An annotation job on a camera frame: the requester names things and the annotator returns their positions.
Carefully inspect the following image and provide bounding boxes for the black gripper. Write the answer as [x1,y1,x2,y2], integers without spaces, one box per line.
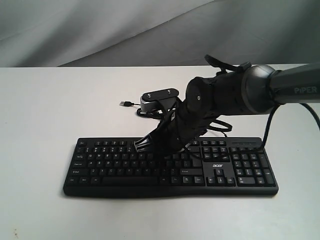
[134,99,215,156]

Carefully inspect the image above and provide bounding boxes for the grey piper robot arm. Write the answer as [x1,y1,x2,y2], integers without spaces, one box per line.
[134,63,320,156]

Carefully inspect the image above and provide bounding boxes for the black acer keyboard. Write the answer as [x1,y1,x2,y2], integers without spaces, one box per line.
[63,137,279,199]

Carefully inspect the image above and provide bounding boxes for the black keyboard usb cable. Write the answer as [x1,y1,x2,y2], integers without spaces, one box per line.
[118,100,163,120]

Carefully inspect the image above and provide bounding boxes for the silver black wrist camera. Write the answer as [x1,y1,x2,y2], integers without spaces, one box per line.
[140,88,179,113]

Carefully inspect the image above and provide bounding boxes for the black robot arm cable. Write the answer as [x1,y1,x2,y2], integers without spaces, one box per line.
[257,102,320,151]

